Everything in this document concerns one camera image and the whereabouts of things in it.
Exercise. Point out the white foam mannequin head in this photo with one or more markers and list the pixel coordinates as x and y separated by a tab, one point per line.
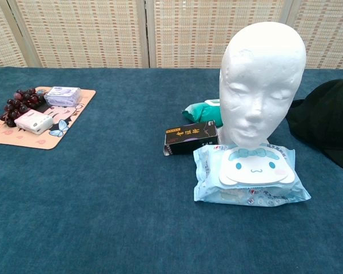
260	85

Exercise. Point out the green wet wipes pack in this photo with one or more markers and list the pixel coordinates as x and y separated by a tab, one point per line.
203	112

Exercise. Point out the black box with gold print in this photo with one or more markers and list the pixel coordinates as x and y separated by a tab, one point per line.
188	140

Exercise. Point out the pink white tissue pack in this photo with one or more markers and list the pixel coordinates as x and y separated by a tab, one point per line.
32	122

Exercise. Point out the bunch of dark grapes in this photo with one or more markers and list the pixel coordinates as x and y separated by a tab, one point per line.
17	104

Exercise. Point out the woven bamboo folding screen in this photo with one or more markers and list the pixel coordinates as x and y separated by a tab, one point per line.
88	31

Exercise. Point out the purple tissue pack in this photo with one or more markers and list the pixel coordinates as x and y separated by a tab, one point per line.
63	97

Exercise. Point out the light blue cartoon wipes pack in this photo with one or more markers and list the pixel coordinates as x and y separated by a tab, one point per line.
245	177

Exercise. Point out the black baseball cap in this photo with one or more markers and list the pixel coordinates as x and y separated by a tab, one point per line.
326	120

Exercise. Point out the orange cartoon tray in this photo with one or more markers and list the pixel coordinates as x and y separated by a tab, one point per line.
45	137

